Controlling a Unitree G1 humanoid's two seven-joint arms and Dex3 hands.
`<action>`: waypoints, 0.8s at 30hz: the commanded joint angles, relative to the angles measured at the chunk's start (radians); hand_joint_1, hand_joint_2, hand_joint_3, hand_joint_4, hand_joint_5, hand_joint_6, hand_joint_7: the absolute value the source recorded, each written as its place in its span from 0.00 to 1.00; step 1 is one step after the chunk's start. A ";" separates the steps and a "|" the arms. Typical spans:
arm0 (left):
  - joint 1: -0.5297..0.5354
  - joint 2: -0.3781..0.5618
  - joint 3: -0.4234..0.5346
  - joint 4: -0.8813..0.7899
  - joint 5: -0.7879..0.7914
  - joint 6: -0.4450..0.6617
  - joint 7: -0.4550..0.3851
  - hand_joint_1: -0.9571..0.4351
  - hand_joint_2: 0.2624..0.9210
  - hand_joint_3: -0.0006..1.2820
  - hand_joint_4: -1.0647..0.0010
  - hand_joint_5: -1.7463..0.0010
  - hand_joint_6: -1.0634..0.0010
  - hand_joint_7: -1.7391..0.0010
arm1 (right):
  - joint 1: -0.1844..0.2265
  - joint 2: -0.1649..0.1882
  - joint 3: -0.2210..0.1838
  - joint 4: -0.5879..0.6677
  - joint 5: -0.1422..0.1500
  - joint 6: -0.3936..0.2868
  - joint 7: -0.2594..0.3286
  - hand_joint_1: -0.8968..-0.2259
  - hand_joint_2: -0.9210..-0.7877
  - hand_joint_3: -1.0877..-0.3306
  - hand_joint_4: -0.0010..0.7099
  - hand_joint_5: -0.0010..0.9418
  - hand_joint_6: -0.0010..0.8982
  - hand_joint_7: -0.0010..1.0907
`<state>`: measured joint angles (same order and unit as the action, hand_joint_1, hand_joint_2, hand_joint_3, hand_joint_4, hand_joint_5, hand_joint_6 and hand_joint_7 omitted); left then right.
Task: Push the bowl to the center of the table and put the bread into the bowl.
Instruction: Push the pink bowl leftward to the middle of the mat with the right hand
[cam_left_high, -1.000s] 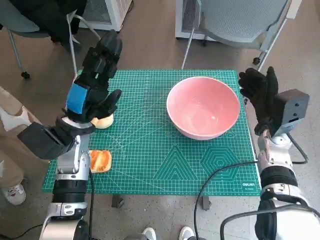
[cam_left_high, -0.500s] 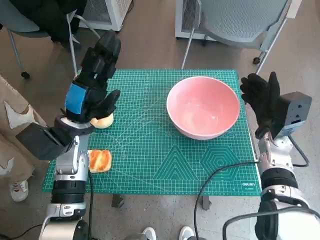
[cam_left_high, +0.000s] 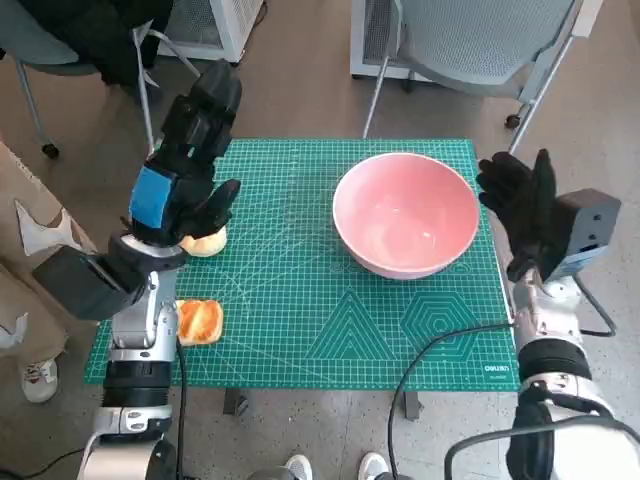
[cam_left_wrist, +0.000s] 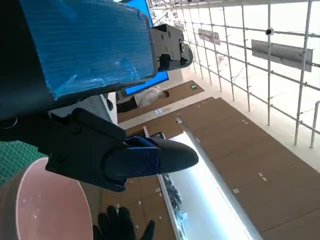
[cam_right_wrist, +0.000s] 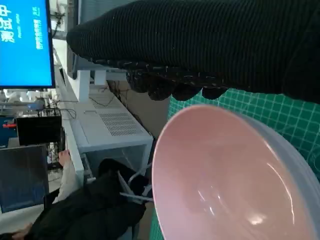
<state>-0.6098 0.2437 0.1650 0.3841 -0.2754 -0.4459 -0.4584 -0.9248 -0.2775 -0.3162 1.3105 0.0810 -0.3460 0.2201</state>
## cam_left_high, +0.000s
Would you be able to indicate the teal seat chair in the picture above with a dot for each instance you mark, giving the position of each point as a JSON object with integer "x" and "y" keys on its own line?
{"x": 35, "y": 45}

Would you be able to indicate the grey table foot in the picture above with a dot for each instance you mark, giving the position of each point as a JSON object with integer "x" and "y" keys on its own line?
{"x": 413, "y": 406}
{"x": 235, "y": 402}

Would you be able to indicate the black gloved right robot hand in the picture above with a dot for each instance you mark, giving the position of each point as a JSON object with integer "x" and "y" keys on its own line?
{"x": 525, "y": 210}

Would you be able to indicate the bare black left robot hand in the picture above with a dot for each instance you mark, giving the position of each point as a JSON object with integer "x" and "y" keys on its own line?
{"x": 190, "y": 140}

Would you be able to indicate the white shoe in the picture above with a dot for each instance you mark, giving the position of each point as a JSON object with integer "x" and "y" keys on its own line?
{"x": 372, "y": 466}
{"x": 299, "y": 467}

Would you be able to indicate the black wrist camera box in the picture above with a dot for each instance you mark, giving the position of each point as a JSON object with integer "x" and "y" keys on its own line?
{"x": 85, "y": 282}
{"x": 590, "y": 220}

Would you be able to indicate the grey mesh chair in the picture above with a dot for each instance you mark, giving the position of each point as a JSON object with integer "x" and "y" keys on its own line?
{"x": 475, "y": 40}

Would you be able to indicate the round pale bread bun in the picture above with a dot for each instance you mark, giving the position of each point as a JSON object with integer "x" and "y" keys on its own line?
{"x": 207, "y": 245}

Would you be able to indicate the green cutting mat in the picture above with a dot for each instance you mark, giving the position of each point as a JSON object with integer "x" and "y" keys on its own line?
{"x": 300, "y": 310}

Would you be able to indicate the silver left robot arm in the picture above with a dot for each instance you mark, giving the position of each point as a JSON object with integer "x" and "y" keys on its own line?
{"x": 142, "y": 320}

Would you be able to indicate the white mesh cabinet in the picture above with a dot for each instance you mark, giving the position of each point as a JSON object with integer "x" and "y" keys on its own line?
{"x": 370, "y": 35}
{"x": 200, "y": 25}

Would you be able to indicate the pink bowl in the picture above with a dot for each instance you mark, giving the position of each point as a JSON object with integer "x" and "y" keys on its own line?
{"x": 405, "y": 215}

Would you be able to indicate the glazed braided bread loaf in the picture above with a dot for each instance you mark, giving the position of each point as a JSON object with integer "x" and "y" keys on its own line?
{"x": 200, "y": 322}

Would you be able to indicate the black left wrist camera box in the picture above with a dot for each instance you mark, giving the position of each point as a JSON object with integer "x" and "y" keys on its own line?
{"x": 85, "y": 282}

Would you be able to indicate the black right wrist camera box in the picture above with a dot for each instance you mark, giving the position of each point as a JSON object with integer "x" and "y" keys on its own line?
{"x": 590, "y": 220}

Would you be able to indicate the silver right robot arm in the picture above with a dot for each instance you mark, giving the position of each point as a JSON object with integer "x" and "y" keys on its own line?
{"x": 550, "y": 350}

